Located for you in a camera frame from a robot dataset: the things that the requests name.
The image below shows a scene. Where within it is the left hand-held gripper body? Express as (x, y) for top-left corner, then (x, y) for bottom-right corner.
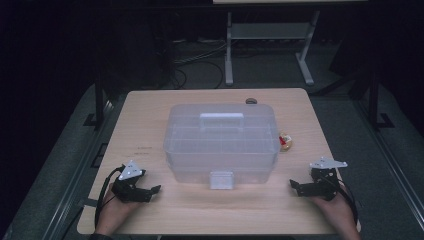
(111, 159), (154, 203)

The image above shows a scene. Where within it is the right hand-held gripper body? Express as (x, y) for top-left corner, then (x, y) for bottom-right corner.
(297, 156), (348, 202)

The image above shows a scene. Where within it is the clear plastic storage box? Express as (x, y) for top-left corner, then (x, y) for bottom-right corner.
(163, 103), (281, 191)

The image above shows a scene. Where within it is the person's left hand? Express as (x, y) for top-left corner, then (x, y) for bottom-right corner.
(94, 191), (145, 236)

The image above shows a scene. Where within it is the person's right hand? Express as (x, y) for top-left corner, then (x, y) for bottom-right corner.
(309, 185), (362, 240)

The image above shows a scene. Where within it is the grey tape strip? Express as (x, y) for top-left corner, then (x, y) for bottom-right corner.
(79, 197), (100, 208)

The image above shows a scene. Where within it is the white metal stand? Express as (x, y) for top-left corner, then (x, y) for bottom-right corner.
(212, 0), (368, 87)

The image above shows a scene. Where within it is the left hand-held gripper black cable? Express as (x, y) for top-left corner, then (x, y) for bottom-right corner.
(94, 166), (123, 231)

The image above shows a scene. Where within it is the hand-held gripper black cable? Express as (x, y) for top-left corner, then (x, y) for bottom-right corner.
(94, 166), (123, 231)
(335, 179), (360, 225)

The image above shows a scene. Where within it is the right hand-held gripper black cable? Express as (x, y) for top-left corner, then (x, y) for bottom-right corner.
(335, 179), (360, 225)

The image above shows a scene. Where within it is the aluminium frame rail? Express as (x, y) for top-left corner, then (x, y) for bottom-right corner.
(355, 99), (424, 223)
(41, 99), (116, 240)

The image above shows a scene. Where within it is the black metal stand post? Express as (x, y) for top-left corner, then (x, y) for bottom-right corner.
(82, 70), (106, 130)
(367, 65), (396, 131)

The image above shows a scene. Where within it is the black floor cable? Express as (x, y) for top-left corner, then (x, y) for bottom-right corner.
(171, 59), (225, 90)

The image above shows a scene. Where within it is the grey floor cable bundle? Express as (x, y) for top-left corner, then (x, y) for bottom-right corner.
(171, 38), (232, 66)

